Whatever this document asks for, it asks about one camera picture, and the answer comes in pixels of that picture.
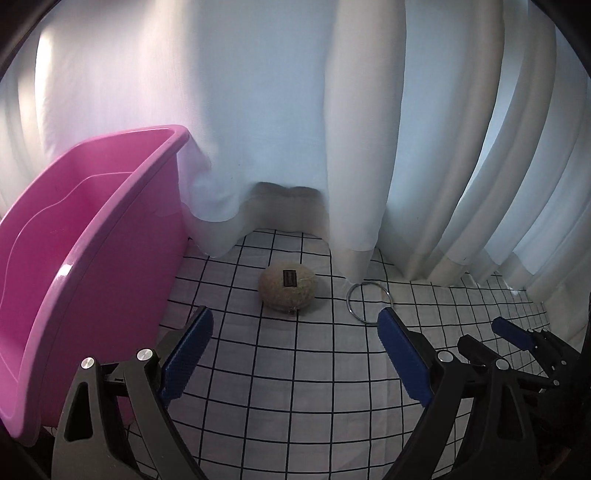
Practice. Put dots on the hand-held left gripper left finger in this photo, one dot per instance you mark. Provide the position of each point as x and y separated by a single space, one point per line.
189 355

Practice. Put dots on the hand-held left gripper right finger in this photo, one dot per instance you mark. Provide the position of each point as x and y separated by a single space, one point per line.
406 360

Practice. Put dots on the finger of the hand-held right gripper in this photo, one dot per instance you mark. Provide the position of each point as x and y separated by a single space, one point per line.
475 353
512 330

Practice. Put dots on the large silver bangle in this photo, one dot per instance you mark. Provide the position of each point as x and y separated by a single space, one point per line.
347 300

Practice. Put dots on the beige fuzzy oval hair clip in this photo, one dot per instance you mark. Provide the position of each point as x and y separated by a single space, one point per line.
286 295

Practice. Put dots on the pink plastic bin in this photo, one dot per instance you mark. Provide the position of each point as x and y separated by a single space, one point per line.
69 258

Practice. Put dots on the black white checked tablecloth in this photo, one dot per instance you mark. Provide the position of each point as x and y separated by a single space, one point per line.
295 392

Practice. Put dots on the cream pleated curtain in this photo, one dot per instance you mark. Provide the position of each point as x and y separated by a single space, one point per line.
438 138

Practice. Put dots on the sheer white curtain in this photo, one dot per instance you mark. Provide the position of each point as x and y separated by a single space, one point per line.
207 115

